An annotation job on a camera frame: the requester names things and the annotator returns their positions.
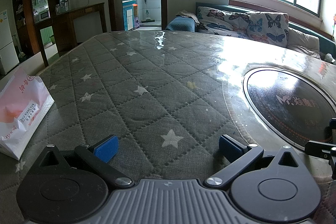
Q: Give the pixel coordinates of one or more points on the floor mop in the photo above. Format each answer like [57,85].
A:
[147,20]

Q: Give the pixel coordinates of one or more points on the dark wooden shelf unit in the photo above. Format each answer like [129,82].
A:
[25,29]

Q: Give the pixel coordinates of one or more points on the purple plastic stool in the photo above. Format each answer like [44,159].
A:
[137,22]

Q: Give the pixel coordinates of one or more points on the butterfly print pillow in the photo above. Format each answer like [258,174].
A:
[267,29]
[223,20]

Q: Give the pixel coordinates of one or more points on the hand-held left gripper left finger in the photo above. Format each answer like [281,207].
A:
[106,149]

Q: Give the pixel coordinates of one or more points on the colourful pinwheel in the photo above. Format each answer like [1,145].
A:
[334,20]

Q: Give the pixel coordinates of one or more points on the green waste bin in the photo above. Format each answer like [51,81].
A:
[52,39]

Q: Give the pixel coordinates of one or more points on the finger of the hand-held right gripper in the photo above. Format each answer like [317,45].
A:
[331,129]
[319,148]

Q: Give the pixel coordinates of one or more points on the white refrigerator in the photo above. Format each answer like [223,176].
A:
[6,43]

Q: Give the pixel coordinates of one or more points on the blue sofa cover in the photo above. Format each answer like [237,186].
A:
[181,24]

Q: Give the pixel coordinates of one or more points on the dark wooden sideboard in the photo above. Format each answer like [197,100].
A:
[65,16]

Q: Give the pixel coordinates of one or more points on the round black induction cooker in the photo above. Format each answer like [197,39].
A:
[283,108]

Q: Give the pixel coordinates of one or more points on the beige towel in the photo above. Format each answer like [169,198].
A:
[186,15]

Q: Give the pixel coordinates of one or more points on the blue cabinet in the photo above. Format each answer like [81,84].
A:
[128,16]

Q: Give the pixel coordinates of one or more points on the microwave oven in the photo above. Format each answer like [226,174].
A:
[44,14]

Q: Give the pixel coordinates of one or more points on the grey plush toy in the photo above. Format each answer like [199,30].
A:
[330,58]

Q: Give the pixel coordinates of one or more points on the beige cushion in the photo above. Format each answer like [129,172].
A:
[304,43]

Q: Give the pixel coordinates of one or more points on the butterfly print cushions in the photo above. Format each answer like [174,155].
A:
[325,41]

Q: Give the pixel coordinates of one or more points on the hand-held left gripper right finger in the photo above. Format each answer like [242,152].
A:
[228,148]

